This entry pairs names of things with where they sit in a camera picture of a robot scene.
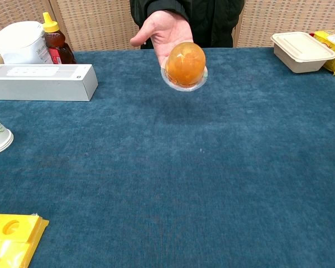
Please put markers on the person's bare hand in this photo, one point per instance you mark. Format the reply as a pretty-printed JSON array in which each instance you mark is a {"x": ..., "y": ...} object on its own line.
[{"x": 167, "y": 30}]

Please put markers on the cup of orange liquid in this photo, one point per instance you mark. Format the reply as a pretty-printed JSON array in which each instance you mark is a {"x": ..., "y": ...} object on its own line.
[{"x": 185, "y": 64}]

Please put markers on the person's forearm black sleeve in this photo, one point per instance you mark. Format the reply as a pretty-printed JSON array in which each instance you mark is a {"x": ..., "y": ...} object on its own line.
[{"x": 167, "y": 5}]

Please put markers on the person's black jacket torso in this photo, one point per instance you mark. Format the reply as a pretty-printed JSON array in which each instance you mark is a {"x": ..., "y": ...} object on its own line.
[{"x": 212, "y": 22}]

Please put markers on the wicker screen panel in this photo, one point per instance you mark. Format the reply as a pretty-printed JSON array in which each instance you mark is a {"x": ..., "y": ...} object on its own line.
[
  {"x": 290, "y": 16},
  {"x": 16, "y": 11},
  {"x": 100, "y": 22}
]

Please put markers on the honey bottle yellow cap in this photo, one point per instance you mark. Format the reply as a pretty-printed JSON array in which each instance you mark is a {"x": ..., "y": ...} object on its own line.
[{"x": 56, "y": 42}]

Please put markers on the white power strip box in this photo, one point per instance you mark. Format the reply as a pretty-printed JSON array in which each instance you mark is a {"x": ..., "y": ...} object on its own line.
[{"x": 44, "y": 83}]

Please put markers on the beige lidded lunch box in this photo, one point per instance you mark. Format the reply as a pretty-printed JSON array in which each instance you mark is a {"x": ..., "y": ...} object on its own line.
[{"x": 301, "y": 50}]

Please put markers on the blue tablecloth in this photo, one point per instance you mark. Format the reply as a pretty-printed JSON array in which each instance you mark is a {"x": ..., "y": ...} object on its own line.
[{"x": 167, "y": 167}]

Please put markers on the white plastic jug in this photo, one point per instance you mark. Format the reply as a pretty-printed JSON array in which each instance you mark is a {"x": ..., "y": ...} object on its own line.
[{"x": 19, "y": 42}]

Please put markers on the yellow tray package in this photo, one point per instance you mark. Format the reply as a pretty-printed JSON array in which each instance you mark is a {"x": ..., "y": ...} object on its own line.
[{"x": 11, "y": 240}]

